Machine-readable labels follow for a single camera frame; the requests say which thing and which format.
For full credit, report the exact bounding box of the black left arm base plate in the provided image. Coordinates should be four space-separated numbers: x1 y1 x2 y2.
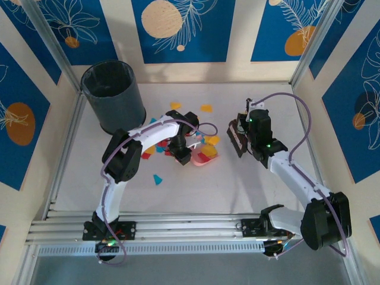
82 221 137 241

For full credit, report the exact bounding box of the black cartoon face brush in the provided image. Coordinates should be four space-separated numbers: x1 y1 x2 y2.
226 118 249 159

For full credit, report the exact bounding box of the black controller board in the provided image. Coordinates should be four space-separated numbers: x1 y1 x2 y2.
94 240 120 255
263 240 287 258

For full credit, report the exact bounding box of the pink plastic dustpan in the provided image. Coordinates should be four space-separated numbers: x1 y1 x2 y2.
189 144 221 168

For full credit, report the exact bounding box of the slotted grey cable duct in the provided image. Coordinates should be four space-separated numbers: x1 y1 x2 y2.
37 243 265 257

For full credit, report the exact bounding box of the black round trash bin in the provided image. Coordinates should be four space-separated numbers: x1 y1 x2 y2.
80 61 147 134

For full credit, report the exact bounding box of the aluminium frame post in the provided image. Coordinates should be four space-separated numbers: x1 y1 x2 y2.
20 0 83 96
290 0 344 88

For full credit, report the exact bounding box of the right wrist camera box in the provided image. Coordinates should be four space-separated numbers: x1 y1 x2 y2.
245 98 265 109

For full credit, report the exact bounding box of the aluminium mounting rail frame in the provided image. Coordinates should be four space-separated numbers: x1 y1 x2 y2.
25 212 353 246

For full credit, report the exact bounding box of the black left controller board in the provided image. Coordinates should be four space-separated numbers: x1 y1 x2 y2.
94 240 120 255

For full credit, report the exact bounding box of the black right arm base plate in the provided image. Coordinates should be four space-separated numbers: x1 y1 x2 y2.
240 218 293 238

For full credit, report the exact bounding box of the black right controller board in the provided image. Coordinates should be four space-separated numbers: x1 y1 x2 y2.
263 240 287 258

